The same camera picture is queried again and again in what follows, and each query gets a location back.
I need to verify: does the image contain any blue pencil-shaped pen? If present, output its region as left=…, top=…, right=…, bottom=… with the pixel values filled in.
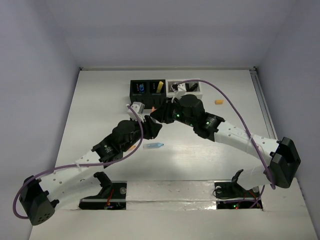
left=143, top=142, right=164, bottom=150

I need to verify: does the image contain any silver foil tape strip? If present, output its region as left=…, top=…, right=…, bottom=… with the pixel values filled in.
left=125, top=180, right=217, bottom=211

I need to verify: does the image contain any black double container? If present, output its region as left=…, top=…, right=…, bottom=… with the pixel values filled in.
left=129, top=79, right=167, bottom=109

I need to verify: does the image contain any white double container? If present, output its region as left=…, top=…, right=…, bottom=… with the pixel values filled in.
left=165, top=79, right=203, bottom=100

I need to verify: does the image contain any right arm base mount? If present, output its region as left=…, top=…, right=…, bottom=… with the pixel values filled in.
left=212, top=169, right=263, bottom=210

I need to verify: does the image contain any blue item in container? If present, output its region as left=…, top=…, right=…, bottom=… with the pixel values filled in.
left=138, top=84, right=145, bottom=94

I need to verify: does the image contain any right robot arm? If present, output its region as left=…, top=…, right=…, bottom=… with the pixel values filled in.
left=150, top=94, right=301, bottom=196

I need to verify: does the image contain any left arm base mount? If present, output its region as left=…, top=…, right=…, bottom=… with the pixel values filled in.
left=78, top=182, right=127, bottom=210

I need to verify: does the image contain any aluminium rail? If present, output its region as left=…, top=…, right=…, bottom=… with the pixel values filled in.
left=249, top=69, right=278, bottom=139

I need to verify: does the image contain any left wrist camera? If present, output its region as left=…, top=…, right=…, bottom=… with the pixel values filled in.
left=127, top=101, right=145, bottom=122

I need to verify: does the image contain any yellow pencil-shaped pen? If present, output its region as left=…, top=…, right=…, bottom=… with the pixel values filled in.
left=156, top=81, right=164, bottom=93

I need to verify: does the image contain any orange yellow eraser cap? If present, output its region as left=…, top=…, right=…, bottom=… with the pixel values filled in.
left=215, top=99, right=224, bottom=105

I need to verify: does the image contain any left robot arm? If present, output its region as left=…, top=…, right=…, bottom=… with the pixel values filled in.
left=12, top=115, right=162, bottom=226

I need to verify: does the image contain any blue black highlighter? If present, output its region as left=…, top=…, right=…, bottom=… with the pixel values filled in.
left=185, top=83, right=199, bottom=92

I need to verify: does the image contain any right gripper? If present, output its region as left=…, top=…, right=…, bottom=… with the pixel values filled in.
left=150, top=96, right=196, bottom=128

